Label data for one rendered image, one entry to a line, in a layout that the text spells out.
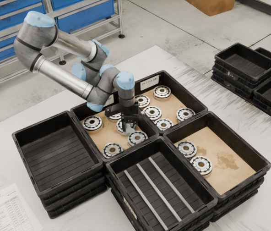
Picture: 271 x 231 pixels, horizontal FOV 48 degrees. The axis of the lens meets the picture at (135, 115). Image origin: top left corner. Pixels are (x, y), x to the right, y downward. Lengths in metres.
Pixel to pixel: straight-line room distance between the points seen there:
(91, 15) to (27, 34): 2.15
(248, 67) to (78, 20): 1.82
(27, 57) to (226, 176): 1.03
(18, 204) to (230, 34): 3.18
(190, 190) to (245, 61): 1.58
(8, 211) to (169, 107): 0.96
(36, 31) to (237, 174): 1.09
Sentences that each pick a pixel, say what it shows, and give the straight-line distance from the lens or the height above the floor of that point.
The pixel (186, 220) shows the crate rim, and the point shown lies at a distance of 1.21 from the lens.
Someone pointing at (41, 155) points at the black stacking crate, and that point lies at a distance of 1.57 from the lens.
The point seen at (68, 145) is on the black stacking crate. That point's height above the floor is 0.83.
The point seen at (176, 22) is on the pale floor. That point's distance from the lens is 4.18.
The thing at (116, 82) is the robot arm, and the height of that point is 1.17.
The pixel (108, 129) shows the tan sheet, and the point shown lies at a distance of 1.60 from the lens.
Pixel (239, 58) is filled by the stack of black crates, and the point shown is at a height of 0.49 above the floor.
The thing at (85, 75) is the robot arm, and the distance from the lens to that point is 1.70.
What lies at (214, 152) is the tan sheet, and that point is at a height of 0.83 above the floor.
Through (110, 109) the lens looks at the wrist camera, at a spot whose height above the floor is 1.00.
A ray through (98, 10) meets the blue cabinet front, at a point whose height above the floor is 0.44.
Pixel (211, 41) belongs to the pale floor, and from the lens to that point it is 3.85.
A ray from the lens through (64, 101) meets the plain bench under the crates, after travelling 2.00.
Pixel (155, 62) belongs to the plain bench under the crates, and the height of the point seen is 0.70.
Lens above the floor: 2.02
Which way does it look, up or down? 46 degrees down
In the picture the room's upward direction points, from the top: 3 degrees counter-clockwise
